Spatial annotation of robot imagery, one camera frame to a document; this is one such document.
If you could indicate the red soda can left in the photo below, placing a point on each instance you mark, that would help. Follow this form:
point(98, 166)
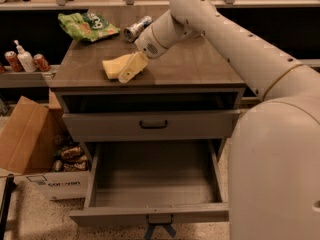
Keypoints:
point(13, 61)

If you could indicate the yellow sponge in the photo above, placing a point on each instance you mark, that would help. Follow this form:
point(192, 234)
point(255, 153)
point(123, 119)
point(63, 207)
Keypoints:
point(113, 67)

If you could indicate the silver blue soda can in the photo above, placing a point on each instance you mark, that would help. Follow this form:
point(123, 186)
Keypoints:
point(133, 31)

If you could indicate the white cardboard box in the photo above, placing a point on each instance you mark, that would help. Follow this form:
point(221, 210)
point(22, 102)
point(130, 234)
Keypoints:
point(56, 185)

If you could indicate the grey drawer cabinet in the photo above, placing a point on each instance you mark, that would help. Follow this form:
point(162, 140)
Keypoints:
point(191, 76)

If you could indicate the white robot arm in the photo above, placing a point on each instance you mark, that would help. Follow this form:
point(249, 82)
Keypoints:
point(274, 156)

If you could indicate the red soda can right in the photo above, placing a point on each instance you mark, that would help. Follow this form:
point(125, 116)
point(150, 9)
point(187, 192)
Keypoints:
point(41, 62)

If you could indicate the white pump bottle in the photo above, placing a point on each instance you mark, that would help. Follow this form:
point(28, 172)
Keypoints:
point(25, 58)

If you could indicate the green chip bag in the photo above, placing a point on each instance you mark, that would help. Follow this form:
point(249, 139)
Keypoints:
point(87, 26)

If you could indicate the open middle drawer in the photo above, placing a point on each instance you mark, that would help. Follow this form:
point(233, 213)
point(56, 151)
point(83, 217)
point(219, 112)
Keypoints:
point(155, 183)

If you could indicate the brown cardboard box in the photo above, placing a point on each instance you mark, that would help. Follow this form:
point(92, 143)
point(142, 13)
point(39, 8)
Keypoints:
point(27, 142)

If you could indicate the black stand left edge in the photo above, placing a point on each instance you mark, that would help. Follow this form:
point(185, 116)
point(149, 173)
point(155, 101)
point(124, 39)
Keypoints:
point(5, 204)

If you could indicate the red soda can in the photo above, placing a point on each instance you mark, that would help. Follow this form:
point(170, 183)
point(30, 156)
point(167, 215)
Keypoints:
point(13, 61)
point(41, 62)

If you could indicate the snack bags in box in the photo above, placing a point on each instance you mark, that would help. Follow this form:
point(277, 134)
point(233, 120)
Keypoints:
point(70, 159)

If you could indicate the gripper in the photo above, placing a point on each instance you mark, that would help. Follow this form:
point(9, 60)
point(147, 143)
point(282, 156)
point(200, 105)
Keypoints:
point(147, 46)

